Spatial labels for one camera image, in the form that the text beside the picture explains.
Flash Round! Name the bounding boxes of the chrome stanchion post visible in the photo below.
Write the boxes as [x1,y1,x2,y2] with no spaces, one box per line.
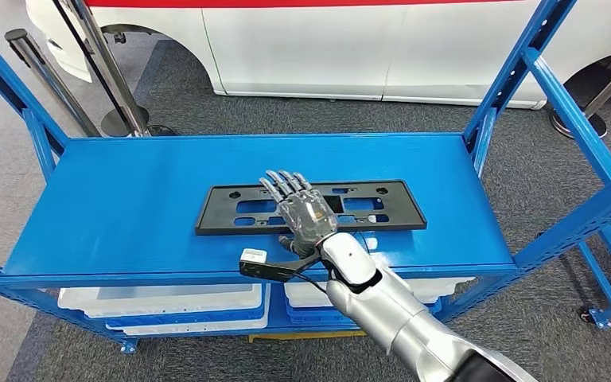
[65,0,177,138]

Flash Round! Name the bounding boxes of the blue metal shelf rack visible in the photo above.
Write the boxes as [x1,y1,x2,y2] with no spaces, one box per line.
[0,0,611,355]

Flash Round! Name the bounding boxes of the black plastic plate bracket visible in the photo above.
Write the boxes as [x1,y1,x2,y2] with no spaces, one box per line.
[194,179,428,236]

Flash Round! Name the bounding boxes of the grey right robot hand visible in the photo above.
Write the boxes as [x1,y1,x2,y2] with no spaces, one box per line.
[259,170,339,258]

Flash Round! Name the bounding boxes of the yellow floor tape strip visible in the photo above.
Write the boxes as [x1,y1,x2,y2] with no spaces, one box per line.
[247,330,367,343]

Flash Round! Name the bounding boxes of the blue plastic bin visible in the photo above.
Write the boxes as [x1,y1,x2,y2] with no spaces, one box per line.
[286,298,444,325]

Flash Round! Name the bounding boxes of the grey post with black cap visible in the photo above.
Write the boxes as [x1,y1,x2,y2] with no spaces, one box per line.
[3,29,101,139]

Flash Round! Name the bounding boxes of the white car with red stripe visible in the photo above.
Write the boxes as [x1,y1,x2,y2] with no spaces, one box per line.
[23,0,611,111]

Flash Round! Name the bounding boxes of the small blue metal rack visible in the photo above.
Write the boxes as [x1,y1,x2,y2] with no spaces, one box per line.
[577,210,611,330]

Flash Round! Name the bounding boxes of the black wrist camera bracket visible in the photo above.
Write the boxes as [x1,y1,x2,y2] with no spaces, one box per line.
[238,251,323,284]

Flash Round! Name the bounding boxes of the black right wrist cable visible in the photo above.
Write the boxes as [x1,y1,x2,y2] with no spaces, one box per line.
[297,231,372,298]

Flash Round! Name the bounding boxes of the chrome stanchion with round base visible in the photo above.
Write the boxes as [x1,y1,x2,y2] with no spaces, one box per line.
[547,46,611,141]

